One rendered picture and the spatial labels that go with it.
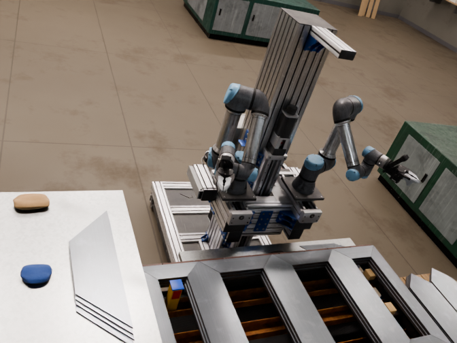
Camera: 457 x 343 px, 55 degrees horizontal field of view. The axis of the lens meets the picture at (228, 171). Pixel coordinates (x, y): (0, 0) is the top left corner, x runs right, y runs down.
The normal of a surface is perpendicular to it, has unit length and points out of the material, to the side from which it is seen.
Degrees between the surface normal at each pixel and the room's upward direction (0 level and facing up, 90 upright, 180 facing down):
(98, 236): 0
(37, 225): 0
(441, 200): 90
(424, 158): 90
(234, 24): 90
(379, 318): 0
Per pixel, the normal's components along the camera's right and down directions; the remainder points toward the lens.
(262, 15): 0.33, 0.61
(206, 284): 0.26, -0.80
